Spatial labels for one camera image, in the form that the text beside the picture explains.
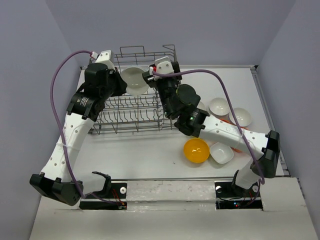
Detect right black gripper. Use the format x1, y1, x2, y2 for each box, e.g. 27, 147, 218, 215
142, 60, 183, 119

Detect white round bowl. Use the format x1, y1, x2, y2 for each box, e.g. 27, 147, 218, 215
208, 97, 230, 116
197, 101, 206, 111
233, 107, 252, 127
120, 66, 149, 96

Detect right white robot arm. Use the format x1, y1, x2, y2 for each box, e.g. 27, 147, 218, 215
142, 61, 280, 196

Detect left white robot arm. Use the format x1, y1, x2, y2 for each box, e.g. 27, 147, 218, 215
29, 61, 127, 206

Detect yellow plastic bowl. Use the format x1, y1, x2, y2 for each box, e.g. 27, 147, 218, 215
183, 138, 210, 164

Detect white square bowl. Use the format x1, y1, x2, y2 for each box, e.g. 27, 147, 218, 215
210, 142, 234, 165

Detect orange square plastic bowl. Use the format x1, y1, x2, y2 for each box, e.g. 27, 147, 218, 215
220, 118, 248, 153

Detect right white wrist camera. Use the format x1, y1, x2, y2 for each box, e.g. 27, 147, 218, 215
149, 56, 174, 80

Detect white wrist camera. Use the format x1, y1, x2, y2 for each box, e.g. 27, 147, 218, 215
90, 50, 115, 70
149, 56, 174, 80

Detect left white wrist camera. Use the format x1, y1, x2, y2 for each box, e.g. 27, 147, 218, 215
90, 50, 115, 70

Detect grey wire dish rack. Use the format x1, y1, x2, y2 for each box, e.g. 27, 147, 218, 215
88, 44, 177, 135

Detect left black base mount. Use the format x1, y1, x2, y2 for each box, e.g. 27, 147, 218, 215
79, 181, 128, 211

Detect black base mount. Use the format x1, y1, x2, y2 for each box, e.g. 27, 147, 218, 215
79, 181, 128, 211
215, 181, 263, 210

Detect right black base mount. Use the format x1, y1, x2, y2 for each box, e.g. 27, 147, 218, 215
215, 181, 263, 210

